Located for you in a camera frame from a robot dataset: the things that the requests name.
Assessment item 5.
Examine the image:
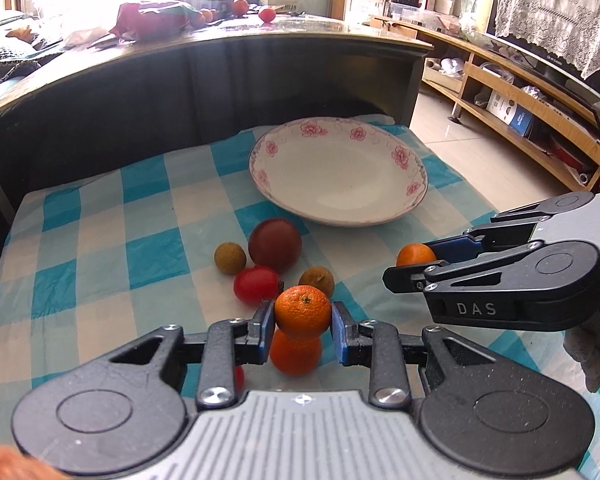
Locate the gloved hand right edge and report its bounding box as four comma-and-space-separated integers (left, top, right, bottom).
562, 314, 600, 393

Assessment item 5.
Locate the small orange mandarin right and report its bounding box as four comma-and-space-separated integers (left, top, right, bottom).
396, 243, 437, 266

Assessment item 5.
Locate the red tomato near gripper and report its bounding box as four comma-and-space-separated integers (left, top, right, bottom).
235, 366, 245, 392

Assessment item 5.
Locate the large orange mandarin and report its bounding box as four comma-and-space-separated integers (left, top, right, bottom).
268, 330, 322, 376

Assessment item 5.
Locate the red tomato centre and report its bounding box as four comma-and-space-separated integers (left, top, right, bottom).
233, 266, 283, 307

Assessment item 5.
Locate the small brown-green fruit right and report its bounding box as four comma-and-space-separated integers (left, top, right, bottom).
298, 266, 335, 298

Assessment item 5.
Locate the small brown-green fruit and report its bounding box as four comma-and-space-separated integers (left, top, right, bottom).
213, 242, 247, 275
298, 266, 335, 298

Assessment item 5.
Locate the small brown-green fruit left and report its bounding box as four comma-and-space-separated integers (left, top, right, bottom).
213, 242, 247, 275

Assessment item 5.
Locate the large dark red fruit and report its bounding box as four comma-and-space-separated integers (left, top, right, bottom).
248, 218, 302, 273

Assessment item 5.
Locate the white floral ceramic bowl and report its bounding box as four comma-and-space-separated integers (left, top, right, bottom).
249, 117, 428, 228

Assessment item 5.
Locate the light wooden tv shelf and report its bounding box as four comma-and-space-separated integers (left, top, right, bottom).
368, 16, 600, 192

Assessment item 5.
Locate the blue white box on shelf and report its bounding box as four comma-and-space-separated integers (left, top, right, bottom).
486, 90, 533, 138

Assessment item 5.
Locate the blue white checkered cloth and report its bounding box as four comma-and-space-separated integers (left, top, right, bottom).
0, 112, 600, 478

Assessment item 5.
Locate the red tomato on table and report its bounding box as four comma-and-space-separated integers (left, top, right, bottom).
258, 6, 277, 24

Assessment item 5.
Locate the orange fruit on table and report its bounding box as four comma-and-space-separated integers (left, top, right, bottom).
232, 0, 249, 16

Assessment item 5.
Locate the red bag on table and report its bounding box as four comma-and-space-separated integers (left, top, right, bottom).
109, 0, 206, 41

